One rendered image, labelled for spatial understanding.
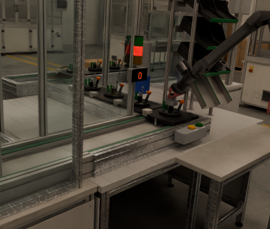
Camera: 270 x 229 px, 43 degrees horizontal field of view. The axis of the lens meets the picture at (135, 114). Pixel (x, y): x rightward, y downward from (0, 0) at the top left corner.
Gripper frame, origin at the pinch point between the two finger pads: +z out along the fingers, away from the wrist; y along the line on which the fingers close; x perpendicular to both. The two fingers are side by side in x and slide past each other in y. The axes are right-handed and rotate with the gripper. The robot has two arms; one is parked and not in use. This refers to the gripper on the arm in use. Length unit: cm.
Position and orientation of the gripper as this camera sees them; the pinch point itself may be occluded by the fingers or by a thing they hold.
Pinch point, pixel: (171, 96)
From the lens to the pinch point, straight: 202.5
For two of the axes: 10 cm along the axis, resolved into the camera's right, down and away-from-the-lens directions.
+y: -6.9, 1.9, -7.0
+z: -5.0, 5.7, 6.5
